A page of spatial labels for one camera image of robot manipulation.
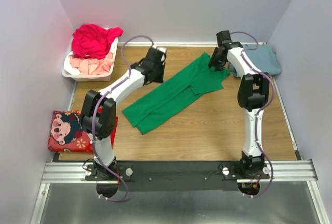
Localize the white cloth in bin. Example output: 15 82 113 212
63 57 80 75

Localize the green t-shirt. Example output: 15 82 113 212
122 53 230 135

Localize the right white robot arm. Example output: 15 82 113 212
209 31 270 180

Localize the pink t-shirt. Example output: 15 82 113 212
70 52 115 75

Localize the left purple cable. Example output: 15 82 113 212
90 35 157 202

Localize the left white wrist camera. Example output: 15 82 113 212
153 44 167 62

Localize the magenta t-shirt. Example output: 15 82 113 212
71 24 123 60

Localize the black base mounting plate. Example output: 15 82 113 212
83 161 270 195

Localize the white plastic bin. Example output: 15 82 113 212
61 37 119 82

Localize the red cartoon folded cloth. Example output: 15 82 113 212
47 109 119 153

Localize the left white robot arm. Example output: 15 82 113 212
79 45 167 180

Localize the aluminium rail frame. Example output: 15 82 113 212
31 160 330 223

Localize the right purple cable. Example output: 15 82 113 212
229 31 276 199

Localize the purple cable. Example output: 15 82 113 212
90 35 157 202
229 31 276 199

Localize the folded blue t-shirt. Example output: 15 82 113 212
242 44 282 76

